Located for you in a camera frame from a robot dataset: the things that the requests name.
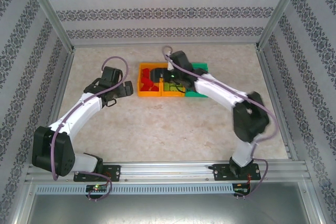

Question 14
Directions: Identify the aluminium back rail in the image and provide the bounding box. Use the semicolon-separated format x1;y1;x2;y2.
72;40;259;49

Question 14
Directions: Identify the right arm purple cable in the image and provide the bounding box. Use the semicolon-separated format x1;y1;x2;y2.
161;45;279;200

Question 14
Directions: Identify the grey metal panel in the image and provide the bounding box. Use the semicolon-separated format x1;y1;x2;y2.
25;194;320;224

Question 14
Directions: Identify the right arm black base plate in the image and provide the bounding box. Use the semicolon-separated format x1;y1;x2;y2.
212;163;262;182

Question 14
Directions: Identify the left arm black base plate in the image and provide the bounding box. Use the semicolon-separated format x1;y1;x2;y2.
73;165;121;182

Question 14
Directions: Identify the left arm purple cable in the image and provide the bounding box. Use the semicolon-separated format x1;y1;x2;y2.
51;56;129;201

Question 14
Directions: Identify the slotted grey cable duct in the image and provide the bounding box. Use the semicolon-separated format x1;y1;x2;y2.
35;183;234;195

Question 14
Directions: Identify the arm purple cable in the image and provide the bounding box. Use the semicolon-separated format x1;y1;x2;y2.
51;56;129;201
161;45;279;200

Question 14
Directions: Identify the right gripper black camera cable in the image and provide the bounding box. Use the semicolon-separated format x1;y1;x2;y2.
170;83;186;95

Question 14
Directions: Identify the green plastic bin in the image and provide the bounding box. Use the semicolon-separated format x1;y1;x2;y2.
185;62;210;100

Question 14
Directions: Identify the aluminium frame post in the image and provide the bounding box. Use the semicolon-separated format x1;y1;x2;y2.
20;0;77;53
255;0;307;51

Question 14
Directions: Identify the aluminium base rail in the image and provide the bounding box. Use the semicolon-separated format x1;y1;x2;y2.
25;161;309;184

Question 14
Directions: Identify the aluminium side rail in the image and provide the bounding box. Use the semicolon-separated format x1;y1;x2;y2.
255;47;299;161
35;49;77;164

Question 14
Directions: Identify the orange plastic bin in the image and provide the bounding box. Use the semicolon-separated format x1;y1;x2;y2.
136;62;163;98
160;63;188;99

